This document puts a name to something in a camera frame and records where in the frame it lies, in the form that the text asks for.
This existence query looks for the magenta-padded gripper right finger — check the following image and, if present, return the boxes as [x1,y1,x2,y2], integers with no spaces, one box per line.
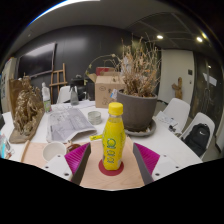
[132,142,183,186]

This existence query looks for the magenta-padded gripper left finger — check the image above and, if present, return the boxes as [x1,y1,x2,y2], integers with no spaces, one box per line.
[42,142,92,186]

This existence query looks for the yellow drink bottle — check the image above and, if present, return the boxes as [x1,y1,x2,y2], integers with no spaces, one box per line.
[101,101,127,171]

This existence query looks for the grey plant saucer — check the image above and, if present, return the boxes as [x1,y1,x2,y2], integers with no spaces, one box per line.
[123,118,157,138]

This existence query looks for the small yellow marker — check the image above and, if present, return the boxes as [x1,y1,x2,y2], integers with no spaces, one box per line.
[89,133,104,141]

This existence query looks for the beige canvas table mat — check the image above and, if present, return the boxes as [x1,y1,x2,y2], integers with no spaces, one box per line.
[20,135,146,191]

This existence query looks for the printed newspaper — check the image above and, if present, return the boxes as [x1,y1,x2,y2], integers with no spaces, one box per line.
[46,106,98,144]

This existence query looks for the flat round red coaster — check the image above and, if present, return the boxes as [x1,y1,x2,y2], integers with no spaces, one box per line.
[97,158,125,177]

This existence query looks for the white paper sheets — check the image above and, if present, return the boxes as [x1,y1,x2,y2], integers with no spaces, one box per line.
[153,110,183,134]

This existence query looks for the dried plant in grey pot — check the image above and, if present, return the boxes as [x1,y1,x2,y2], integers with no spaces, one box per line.
[84,33,163,133]

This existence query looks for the black backpack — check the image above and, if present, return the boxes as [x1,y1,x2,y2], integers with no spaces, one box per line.
[183,123,211,158]

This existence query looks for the white chair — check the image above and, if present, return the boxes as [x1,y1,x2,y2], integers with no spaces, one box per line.
[56,85,73,105]
[162,97,191,133]
[179,112,216,160]

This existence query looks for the clear bottle with green label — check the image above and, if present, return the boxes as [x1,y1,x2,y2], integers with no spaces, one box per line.
[41,82,52,114]

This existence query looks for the brown relief sculpture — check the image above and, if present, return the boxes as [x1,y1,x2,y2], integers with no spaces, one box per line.
[8,75,46,145]

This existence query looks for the cardboard box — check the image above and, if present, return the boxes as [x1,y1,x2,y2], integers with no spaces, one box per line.
[87,71,127,109]

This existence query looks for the wooden figure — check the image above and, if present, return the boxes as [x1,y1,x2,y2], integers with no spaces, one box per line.
[171,77,184,101]

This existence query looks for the wooden easel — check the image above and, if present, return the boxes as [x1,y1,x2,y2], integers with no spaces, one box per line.
[49,63,68,105]

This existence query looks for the red box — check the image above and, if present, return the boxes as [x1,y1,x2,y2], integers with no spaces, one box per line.
[95,66,116,77]

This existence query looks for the white cabinet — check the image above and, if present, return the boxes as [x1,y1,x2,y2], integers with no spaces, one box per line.
[0,57,18,114]

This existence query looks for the long ceiling light strip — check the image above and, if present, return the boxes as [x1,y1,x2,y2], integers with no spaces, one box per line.
[28,0,101,26]

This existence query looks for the black wall screen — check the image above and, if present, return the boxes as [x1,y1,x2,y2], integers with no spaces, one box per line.
[17,42,57,80]

